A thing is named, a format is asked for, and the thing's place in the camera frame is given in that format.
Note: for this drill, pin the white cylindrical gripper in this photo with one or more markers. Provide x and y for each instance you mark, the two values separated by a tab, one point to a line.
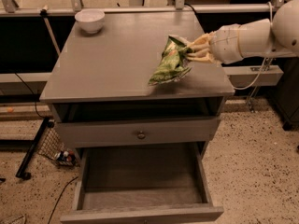
225	44

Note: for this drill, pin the green jalapeno chip bag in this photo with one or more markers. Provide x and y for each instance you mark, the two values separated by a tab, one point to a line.
174	63

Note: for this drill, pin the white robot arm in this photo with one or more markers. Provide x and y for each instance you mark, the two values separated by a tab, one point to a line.
276	37

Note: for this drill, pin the closed grey top drawer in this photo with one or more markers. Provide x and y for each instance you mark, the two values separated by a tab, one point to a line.
124	133

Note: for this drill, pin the round brass drawer knob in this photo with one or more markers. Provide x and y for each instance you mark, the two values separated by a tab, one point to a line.
141	135

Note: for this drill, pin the grey wooden drawer cabinet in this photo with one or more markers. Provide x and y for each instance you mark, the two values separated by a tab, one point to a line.
104	77

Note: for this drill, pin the open grey middle drawer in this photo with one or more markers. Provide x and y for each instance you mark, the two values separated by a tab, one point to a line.
151	184

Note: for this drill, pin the white ceramic bowl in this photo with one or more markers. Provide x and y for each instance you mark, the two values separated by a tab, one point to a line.
90	20

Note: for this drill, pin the black metal floor bar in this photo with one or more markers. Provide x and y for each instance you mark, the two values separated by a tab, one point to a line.
22	173

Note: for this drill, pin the grey metal rail frame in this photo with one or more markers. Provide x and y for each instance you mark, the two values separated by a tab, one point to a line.
12	8

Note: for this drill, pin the wire mesh basket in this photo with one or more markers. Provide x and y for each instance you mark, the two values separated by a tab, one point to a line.
50	144

